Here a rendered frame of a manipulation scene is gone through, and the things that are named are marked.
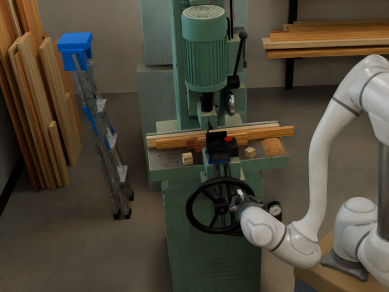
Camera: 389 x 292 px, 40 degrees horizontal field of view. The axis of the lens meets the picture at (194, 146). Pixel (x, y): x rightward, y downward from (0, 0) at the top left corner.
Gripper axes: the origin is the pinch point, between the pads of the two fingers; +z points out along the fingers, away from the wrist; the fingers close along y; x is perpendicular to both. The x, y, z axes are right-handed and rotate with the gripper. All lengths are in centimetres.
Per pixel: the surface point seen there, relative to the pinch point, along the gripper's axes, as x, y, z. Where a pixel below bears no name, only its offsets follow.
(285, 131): -14.8, -28.1, 37.4
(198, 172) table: -4.1, 13.5, 24.6
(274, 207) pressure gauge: 15.7, -18.5, 25.5
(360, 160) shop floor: 39, -112, 161
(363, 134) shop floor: 28, -127, 191
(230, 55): -51, -7, 43
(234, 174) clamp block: -4.3, -0.3, 14.5
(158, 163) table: -9.1, 29.8, 27.3
